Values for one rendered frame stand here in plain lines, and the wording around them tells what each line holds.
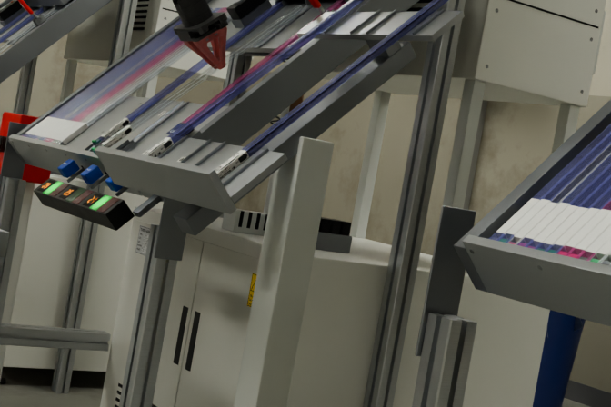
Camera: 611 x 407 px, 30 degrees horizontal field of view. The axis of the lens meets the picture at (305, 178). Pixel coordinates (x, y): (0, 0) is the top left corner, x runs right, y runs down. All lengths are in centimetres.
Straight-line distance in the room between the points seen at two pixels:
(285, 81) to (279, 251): 37
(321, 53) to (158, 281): 50
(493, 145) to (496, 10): 320
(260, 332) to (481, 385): 73
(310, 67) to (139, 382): 61
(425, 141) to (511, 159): 325
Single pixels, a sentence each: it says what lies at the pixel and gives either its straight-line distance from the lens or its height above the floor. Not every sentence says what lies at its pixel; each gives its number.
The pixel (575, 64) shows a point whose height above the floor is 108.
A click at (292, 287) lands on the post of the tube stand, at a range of 174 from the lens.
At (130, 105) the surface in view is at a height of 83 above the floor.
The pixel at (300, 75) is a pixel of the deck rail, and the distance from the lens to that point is 199.
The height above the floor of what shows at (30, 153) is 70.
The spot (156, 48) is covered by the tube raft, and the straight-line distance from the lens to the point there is 251.
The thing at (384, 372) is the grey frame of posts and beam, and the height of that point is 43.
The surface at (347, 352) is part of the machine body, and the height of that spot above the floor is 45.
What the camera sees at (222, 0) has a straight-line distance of 263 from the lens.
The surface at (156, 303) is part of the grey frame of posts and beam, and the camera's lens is 186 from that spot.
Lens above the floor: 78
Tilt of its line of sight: 1 degrees down
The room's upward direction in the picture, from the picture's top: 10 degrees clockwise
